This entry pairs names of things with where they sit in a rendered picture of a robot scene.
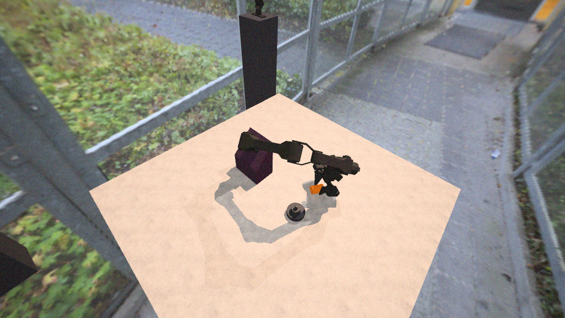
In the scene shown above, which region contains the orange knob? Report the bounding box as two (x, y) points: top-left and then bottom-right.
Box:
(310, 184), (324, 194)

